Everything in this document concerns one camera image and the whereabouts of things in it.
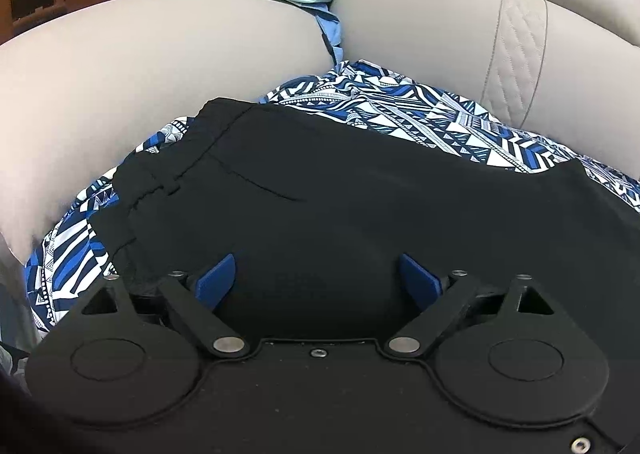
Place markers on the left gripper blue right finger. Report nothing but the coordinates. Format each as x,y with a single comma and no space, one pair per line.
423,286

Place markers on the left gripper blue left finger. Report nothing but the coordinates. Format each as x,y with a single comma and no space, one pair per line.
213,286

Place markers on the black pants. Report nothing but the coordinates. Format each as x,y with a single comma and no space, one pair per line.
539,315

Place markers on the beige leather sofa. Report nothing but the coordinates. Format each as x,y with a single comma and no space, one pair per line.
80,91

